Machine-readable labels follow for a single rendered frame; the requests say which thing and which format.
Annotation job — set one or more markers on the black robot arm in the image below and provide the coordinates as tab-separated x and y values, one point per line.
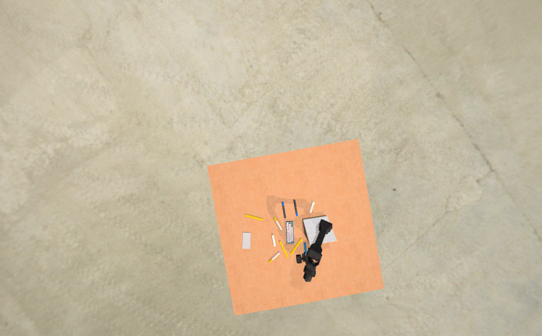
315	251

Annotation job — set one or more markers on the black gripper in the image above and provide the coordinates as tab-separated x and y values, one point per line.
299	259

